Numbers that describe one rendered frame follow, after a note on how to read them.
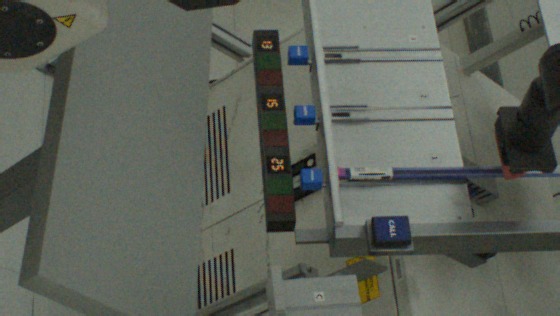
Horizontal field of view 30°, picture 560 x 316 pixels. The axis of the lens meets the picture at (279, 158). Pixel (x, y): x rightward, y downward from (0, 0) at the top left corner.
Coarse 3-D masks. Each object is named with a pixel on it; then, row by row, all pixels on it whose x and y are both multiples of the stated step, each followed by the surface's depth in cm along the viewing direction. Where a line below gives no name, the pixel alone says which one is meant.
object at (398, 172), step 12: (348, 168) 146; (396, 168) 147; (408, 168) 147; (420, 168) 147; (432, 168) 147; (444, 168) 147; (456, 168) 148; (468, 168) 148; (480, 168) 148; (492, 168) 148
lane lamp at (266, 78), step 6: (258, 72) 156; (264, 72) 156; (270, 72) 156; (276, 72) 157; (258, 78) 156; (264, 78) 156; (270, 78) 156; (276, 78) 156; (264, 84) 155; (270, 84) 155; (276, 84) 155; (282, 84) 156
